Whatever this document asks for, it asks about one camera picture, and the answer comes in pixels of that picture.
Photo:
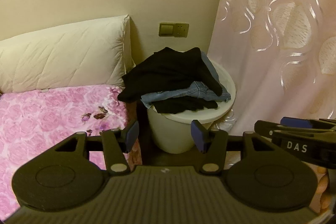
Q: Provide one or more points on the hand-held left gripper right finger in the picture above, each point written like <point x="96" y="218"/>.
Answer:
<point x="199" y="136"/>

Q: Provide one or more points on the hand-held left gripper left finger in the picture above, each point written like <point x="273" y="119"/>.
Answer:
<point x="131" y="136"/>

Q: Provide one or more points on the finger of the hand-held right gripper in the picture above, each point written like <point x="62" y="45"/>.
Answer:
<point x="265" y="128"/>
<point x="296" y="123"/>

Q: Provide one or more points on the cream plastic bucket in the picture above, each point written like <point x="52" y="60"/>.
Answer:
<point x="170" y="132"/>

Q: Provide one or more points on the black garment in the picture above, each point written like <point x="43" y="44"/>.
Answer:
<point x="183" y="106"/>
<point x="168" y="69"/>

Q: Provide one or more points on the orange patterned cloth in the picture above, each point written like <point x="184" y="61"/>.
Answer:
<point x="323" y="187"/>

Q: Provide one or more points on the blue denim jeans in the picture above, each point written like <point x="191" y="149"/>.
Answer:
<point x="183" y="92"/>

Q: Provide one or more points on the pink embroidered curtain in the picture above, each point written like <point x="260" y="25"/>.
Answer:
<point x="262" y="69"/>

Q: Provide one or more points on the pink rose print blanket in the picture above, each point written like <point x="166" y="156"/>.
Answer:
<point x="39" y="119"/>

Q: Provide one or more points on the white quilted pillow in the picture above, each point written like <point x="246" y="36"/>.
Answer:
<point x="60" y="56"/>

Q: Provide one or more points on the wall power socket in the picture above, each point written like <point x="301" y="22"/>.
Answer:
<point x="181" y="29"/>

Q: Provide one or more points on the wall light switch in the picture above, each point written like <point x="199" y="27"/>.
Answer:
<point x="166" y="29"/>

